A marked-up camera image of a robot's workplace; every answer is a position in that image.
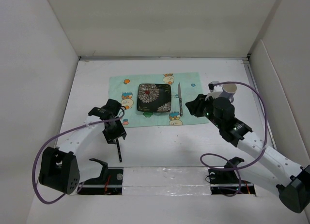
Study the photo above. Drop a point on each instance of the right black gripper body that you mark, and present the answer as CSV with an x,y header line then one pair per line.
x,y
208,110

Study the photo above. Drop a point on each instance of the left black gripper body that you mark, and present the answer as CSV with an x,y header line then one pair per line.
x,y
115,123

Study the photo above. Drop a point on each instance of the metal fork patterned handle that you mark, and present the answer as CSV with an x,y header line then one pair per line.
x,y
119,150

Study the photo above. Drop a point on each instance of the purple ceramic mug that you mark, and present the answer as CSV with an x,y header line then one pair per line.
x,y
228,91

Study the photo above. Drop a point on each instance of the green cartoon print cloth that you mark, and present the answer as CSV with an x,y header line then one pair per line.
x,y
124,89

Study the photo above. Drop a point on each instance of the steak knife patterned handle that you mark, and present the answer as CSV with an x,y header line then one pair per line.
x,y
180,99

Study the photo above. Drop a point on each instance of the black floral square plate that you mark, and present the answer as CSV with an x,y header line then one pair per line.
x,y
155,98

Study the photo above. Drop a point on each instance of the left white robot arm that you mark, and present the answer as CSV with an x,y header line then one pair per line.
x,y
62,168

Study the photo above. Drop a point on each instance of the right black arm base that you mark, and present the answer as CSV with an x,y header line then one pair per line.
x,y
226,183

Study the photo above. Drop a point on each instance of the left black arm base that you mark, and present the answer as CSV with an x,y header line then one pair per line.
x,y
106,175

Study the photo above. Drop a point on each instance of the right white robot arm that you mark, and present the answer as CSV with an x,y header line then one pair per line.
x,y
289,180

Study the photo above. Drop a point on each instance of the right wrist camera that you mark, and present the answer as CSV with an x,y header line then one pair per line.
x,y
215,90

